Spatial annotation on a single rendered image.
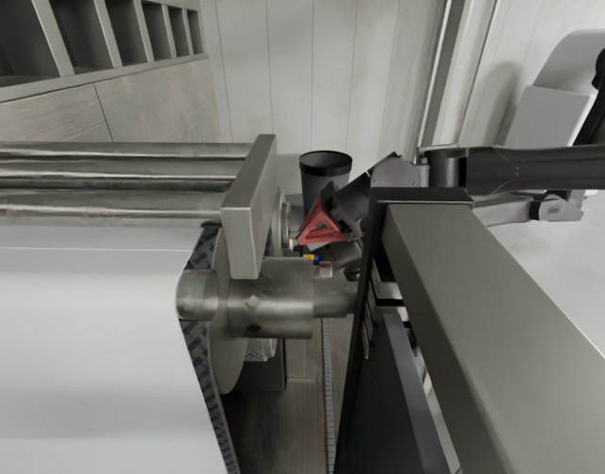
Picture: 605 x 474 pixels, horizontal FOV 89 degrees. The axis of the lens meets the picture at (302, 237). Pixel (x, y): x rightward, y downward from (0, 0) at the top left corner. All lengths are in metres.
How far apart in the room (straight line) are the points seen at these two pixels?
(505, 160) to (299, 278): 0.31
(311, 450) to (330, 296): 0.45
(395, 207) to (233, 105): 3.01
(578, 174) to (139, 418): 0.44
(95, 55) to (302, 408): 0.79
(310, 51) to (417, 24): 1.06
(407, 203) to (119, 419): 0.18
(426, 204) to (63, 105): 0.56
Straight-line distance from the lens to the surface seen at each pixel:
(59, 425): 0.22
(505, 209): 0.77
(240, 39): 3.11
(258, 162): 0.16
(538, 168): 0.44
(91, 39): 0.79
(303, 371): 0.69
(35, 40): 0.66
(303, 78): 3.22
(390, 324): 0.17
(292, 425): 0.67
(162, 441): 0.21
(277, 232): 0.45
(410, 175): 0.39
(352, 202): 0.46
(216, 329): 0.21
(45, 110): 0.60
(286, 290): 0.22
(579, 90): 3.88
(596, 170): 0.44
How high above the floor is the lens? 1.51
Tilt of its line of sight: 33 degrees down
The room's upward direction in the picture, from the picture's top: straight up
